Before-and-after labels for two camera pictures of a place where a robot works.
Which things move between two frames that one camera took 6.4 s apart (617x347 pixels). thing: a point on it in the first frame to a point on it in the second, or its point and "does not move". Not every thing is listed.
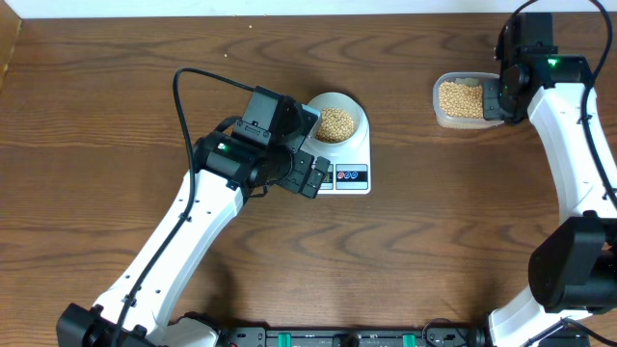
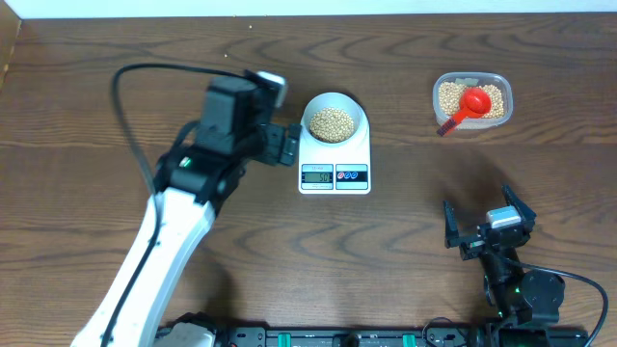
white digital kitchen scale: (342, 134) does not move
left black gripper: (301, 161) to (272, 153)
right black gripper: (492, 110) to (471, 244)
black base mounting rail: (368, 335) does not move
